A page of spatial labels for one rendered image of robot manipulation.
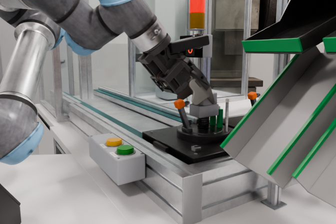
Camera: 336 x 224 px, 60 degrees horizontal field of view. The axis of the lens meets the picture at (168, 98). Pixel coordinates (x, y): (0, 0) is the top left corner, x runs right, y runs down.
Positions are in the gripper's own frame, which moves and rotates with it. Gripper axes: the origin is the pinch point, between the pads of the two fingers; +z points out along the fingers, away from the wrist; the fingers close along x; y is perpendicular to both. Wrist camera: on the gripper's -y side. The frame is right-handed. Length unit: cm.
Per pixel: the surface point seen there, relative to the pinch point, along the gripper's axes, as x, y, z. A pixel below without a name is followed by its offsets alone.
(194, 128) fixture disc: -1.3, 7.5, 4.6
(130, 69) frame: -75, -12, 7
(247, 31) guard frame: -81, -91, 49
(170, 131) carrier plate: -8.2, 11.1, 3.9
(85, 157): -30.0, 31.8, -0.1
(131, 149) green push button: 0.1, 22.9, -6.6
